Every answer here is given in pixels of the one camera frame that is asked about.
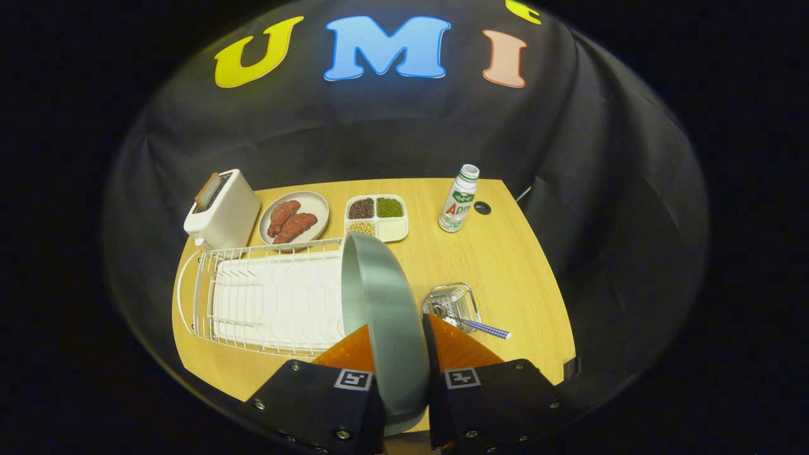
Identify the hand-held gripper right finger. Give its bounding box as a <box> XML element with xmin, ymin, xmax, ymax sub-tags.
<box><xmin>422</xmin><ymin>313</ymin><xmax>582</xmax><ymax>455</ymax></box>

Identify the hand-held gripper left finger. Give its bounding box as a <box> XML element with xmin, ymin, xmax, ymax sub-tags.
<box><xmin>243</xmin><ymin>324</ymin><xmax>386</xmax><ymax>455</ymax></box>

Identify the white-tipped spoon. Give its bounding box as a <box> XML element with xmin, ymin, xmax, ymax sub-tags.
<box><xmin>432</xmin><ymin>305</ymin><xmax>513</xmax><ymax>341</ymax></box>

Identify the pale green plate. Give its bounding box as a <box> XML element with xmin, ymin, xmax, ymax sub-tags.
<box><xmin>341</xmin><ymin>231</ymin><xmax>432</xmax><ymax>437</ymax></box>

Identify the metal wire basket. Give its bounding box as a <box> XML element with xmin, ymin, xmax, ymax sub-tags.
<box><xmin>422</xmin><ymin>282</ymin><xmax>482</xmax><ymax>334</ymax></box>

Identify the white wire dish rack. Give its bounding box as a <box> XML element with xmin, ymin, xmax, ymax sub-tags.
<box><xmin>176</xmin><ymin>238</ymin><xmax>355</xmax><ymax>358</ymax></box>

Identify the beige plate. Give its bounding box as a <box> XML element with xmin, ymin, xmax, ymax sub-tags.
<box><xmin>259</xmin><ymin>190</ymin><xmax>330</xmax><ymax>248</ymax></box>

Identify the white divided tray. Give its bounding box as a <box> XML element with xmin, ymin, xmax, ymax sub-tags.
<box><xmin>344</xmin><ymin>194</ymin><xmax>409</xmax><ymax>243</ymax></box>

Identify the red meat piece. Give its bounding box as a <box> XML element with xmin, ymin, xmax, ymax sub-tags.
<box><xmin>273</xmin><ymin>213</ymin><xmax>319</xmax><ymax>245</ymax></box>
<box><xmin>267</xmin><ymin>200</ymin><xmax>302</xmax><ymax>238</ymax></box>

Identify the white green-labelled drink bottle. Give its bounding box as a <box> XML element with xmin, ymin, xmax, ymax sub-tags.
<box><xmin>438</xmin><ymin>164</ymin><xmax>480</xmax><ymax>233</ymax></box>

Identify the white toaster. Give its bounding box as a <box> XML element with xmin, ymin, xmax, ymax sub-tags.
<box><xmin>183</xmin><ymin>169</ymin><xmax>261</xmax><ymax>250</ymax></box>

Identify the toast slice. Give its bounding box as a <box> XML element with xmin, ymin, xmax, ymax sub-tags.
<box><xmin>194</xmin><ymin>172</ymin><xmax>222</xmax><ymax>212</ymax></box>

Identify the black backdrop cloth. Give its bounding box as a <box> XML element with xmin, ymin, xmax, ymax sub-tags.
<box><xmin>101</xmin><ymin>0</ymin><xmax>709</xmax><ymax>405</ymax></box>

